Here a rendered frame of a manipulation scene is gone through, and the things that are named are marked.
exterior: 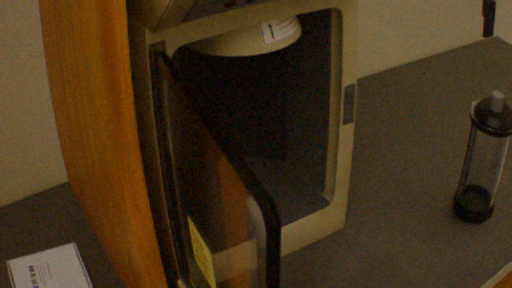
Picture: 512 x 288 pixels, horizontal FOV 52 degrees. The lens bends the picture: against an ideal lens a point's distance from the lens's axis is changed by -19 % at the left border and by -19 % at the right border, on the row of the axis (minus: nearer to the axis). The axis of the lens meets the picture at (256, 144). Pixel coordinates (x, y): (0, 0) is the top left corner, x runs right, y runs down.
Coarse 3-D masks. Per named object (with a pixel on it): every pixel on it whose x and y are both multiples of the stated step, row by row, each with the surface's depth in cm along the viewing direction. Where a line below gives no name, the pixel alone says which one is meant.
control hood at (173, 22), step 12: (144, 0) 65; (156, 0) 62; (168, 0) 59; (180, 0) 59; (192, 0) 61; (276, 0) 73; (156, 12) 63; (168, 12) 61; (180, 12) 63; (156, 24) 64; (168, 24) 65; (180, 24) 67
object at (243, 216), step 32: (160, 64) 67; (192, 96) 59; (192, 128) 59; (192, 160) 63; (224, 160) 52; (192, 192) 67; (224, 192) 55; (256, 192) 48; (224, 224) 58; (256, 224) 48; (192, 256) 78; (224, 256) 61; (256, 256) 51
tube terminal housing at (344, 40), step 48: (288, 0) 77; (336, 0) 81; (144, 48) 70; (336, 48) 90; (144, 96) 76; (336, 96) 95; (144, 144) 83; (336, 144) 100; (336, 192) 102; (288, 240) 102
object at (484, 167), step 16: (480, 144) 97; (496, 144) 95; (480, 160) 99; (496, 160) 97; (464, 176) 104; (480, 176) 100; (496, 176) 100; (464, 192) 105; (480, 192) 102; (496, 192) 104; (480, 208) 104
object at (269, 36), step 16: (224, 32) 80; (240, 32) 80; (256, 32) 80; (272, 32) 81; (288, 32) 83; (192, 48) 83; (208, 48) 81; (224, 48) 81; (240, 48) 80; (256, 48) 81; (272, 48) 82
